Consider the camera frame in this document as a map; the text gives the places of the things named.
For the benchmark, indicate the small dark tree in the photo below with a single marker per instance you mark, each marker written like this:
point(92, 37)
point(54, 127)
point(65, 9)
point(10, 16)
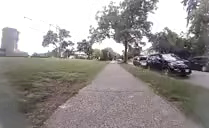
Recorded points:
point(85, 46)

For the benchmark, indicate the dark car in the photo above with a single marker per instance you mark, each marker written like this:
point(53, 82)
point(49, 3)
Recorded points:
point(140, 61)

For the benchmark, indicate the wide grass field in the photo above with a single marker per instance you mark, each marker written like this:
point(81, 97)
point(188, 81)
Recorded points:
point(42, 73)

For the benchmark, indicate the tree with sparse crown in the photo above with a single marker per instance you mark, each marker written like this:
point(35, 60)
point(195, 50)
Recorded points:
point(57, 40)

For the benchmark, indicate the grass strip beside road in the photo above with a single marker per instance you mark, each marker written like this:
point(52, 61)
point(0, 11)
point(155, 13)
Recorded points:
point(158, 83)

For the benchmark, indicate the black car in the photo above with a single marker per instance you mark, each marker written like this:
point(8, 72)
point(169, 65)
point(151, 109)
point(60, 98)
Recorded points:
point(168, 63)

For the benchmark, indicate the distant trees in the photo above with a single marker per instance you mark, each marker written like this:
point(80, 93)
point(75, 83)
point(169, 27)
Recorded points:
point(107, 53)

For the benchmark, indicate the tall grey building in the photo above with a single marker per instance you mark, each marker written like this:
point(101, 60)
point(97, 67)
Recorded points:
point(9, 40)

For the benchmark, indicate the large tree with dark trunk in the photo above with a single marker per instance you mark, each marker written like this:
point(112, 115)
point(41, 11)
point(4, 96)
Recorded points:
point(125, 23)

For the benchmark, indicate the dark vehicle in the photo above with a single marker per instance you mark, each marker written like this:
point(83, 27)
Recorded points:
point(202, 62)

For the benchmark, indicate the dense roadside trees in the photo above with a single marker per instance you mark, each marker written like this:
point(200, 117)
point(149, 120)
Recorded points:
point(198, 26)

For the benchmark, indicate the grey concrete pavement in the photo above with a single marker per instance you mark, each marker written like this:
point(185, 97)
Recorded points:
point(115, 96)

